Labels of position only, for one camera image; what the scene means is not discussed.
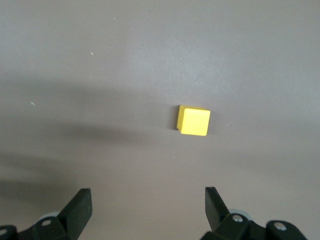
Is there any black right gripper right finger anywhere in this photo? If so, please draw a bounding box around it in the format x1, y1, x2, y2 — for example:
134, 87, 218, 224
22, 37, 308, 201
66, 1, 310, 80
201, 186, 306, 240

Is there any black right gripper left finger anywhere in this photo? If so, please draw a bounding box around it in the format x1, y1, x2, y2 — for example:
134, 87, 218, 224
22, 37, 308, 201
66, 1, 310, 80
0, 188, 93, 240

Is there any yellow cube block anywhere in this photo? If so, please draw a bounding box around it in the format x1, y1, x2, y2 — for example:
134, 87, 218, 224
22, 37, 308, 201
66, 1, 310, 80
176, 104, 212, 137

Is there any brown table mat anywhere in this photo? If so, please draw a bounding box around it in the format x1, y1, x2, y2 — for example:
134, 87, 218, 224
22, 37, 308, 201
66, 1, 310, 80
0, 0, 320, 240

